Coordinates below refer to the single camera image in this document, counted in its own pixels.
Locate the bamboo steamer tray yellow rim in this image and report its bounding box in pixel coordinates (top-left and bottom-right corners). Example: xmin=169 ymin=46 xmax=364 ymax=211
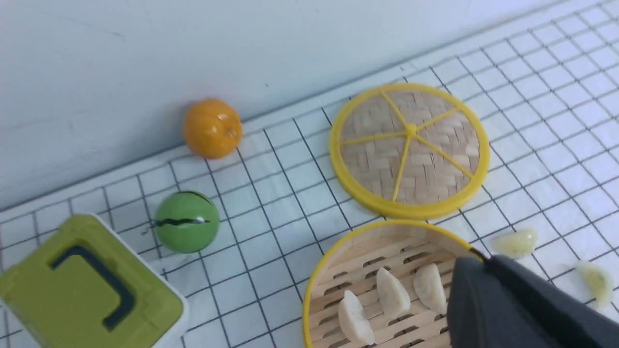
xmin=301 ymin=220 xmax=483 ymax=348

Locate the white dumpling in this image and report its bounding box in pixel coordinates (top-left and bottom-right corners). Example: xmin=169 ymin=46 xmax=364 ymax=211
xmin=413 ymin=263 xmax=447 ymax=315
xmin=376 ymin=267 xmax=411 ymax=319
xmin=338 ymin=290 xmax=375 ymax=345

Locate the greenish dumpling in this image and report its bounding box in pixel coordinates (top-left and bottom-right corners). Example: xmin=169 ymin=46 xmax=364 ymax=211
xmin=575 ymin=261 xmax=615 ymax=308
xmin=492 ymin=228 xmax=539 ymax=260

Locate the green lidded white box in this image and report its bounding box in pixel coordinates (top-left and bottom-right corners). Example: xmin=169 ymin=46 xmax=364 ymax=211
xmin=1 ymin=214 xmax=191 ymax=348

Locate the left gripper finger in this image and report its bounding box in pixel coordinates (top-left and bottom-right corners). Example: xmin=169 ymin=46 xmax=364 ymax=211
xmin=446 ymin=252 xmax=619 ymax=348

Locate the orange toy fruit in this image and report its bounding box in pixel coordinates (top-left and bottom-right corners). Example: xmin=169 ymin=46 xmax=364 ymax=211
xmin=183 ymin=99 xmax=243 ymax=159

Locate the bamboo steamer lid yellow rim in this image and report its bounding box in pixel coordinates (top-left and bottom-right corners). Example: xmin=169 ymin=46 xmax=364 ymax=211
xmin=329 ymin=83 xmax=491 ymax=220

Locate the green toy watermelon ball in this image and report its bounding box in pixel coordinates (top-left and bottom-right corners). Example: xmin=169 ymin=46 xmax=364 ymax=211
xmin=152 ymin=191 xmax=220 ymax=254

